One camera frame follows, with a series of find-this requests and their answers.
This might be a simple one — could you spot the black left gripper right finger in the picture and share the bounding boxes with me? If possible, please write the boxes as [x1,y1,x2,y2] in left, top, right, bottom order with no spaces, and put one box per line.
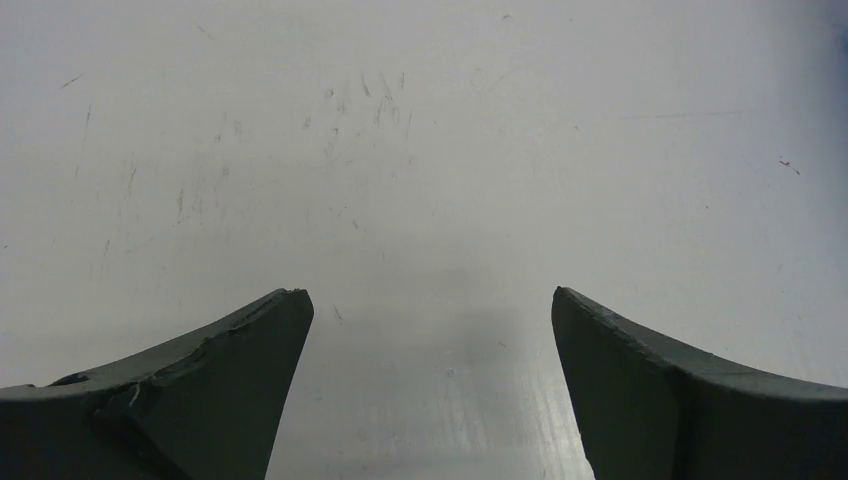
[551,287,847,479]

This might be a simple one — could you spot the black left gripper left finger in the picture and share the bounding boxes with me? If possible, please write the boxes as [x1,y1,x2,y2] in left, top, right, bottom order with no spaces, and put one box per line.
[1,289,314,479]

